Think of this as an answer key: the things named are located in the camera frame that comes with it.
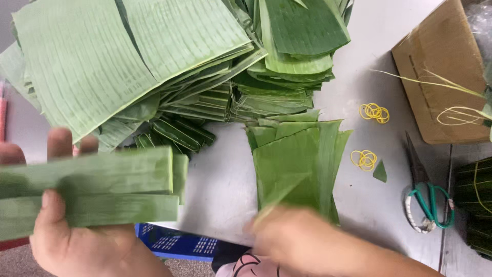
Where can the person's right hand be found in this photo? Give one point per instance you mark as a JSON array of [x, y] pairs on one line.
[[296, 238]]

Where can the person's left hand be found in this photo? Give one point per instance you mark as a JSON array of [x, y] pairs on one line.
[[88, 246]]

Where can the banana leaf strips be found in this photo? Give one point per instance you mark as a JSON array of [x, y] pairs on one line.
[[96, 188]]

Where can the small banana leaf sheet pile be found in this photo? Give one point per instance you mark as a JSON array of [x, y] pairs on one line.
[[296, 165]]

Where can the person's patterned clothing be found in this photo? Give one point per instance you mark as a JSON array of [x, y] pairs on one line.
[[246, 265]]

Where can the blue plastic crate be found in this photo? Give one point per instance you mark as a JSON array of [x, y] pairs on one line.
[[176, 242]]

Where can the yellow rubber bands cluster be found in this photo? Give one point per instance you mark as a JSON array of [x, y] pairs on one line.
[[374, 112], [363, 160]]

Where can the small green leaf scrap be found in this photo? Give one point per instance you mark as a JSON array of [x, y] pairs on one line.
[[380, 172]]

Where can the bundle of folded dark leaves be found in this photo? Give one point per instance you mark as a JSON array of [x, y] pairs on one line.
[[173, 134]]

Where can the red pink object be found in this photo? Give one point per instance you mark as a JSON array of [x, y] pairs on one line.
[[3, 115]]

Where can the dark green banana leaf stack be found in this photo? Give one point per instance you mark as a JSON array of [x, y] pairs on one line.
[[292, 57]]

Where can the tied dark leaf bundle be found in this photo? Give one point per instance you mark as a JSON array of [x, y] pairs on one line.
[[474, 204]]

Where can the large stack of banana leaves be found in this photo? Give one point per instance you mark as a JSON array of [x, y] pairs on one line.
[[115, 65]]

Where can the brown cardboard box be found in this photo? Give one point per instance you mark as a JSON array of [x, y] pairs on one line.
[[442, 73]]

